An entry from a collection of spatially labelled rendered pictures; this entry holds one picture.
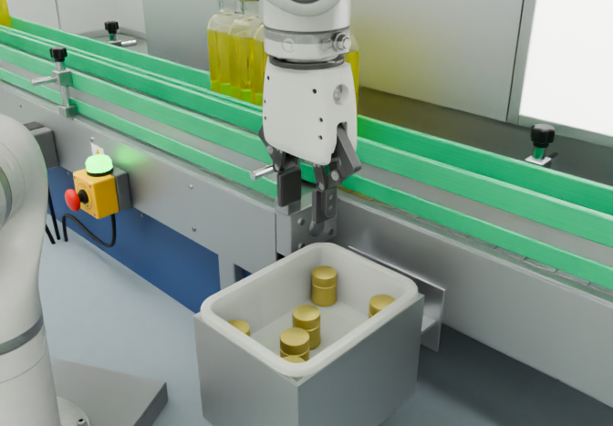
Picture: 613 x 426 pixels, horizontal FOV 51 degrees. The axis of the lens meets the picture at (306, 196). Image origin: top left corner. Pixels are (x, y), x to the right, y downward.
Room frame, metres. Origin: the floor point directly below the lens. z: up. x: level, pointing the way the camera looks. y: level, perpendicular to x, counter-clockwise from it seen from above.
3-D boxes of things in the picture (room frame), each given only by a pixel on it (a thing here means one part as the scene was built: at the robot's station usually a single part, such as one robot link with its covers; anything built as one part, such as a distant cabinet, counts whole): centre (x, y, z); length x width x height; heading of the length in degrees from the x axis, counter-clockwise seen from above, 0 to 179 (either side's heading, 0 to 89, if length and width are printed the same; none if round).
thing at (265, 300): (0.63, -0.01, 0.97); 0.22 x 0.17 x 0.09; 136
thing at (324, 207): (0.60, -0.03, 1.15); 0.03 x 0.03 x 0.07; 44
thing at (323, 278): (0.72, -0.02, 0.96); 0.04 x 0.04 x 0.04
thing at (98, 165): (1.03, 0.36, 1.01); 0.05 x 0.05 x 0.03
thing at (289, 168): (0.66, 0.03, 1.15); 0.03 x 0.03 x 0.07; 44
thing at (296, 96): (0.63, 0.00, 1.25); 0.10 x 0.07 x 0.11; 44
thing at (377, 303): (0.65, -0.09, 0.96); 0.04 x 0.04 x 0.04
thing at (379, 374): (0.65, -0.02, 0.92); 0.27 x 0.17 x 0.15; 136
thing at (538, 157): (0.76, -0.30, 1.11); 0.07 x 0.04 x 0.13; 136
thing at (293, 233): (0.79, 0.00, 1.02); 0.09 x 0.04 x 0.07; 136
